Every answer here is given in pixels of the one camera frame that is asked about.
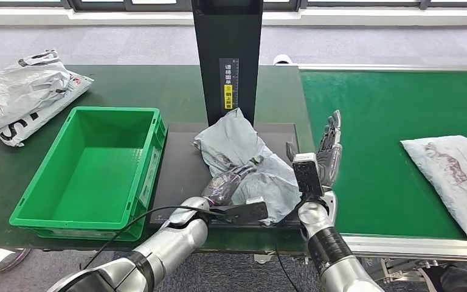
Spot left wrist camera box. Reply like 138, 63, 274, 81
207, 196, 269, 226

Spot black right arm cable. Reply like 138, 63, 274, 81
275, 195, 311, 292

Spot grey parcel with red print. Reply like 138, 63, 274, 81
400, 134, 467, 244

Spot aluminium conveyor frame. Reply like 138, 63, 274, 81
274, 62, 467, 263

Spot white bag with black letters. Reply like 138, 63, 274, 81
0, 72, 94, 148

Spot green plastic crate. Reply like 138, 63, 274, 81
9, 106, 167, 242

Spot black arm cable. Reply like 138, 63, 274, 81
275, 195, 311, 292
81, 205, 226, 270

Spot plain grey parcel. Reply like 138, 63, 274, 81
193, 107, 302, 226

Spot crumpled white plastic bag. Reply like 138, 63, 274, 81
0, 49, 82, 140

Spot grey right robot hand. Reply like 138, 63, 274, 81
285, 109, 344, 190

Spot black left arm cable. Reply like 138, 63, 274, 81
81, 205, 226, 270

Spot black inbound scanner machine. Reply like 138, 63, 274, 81
148, 0, 302, 231

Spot dark green table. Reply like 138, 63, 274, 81
0, 64, 317, 252

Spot white table foot bracket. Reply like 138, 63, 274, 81
254, 251, 277, 266

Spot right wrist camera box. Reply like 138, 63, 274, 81
291, 152, 325, 198

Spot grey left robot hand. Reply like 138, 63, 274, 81
201, 155, 265, 208

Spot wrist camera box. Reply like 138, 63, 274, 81
207, 196, 269, 226
291, 152, 325, 198

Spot green conveyor belt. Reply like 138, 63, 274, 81
300, 70, 467, 239

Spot metal conveyor support bracket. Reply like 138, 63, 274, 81
360, 257, 440, 283

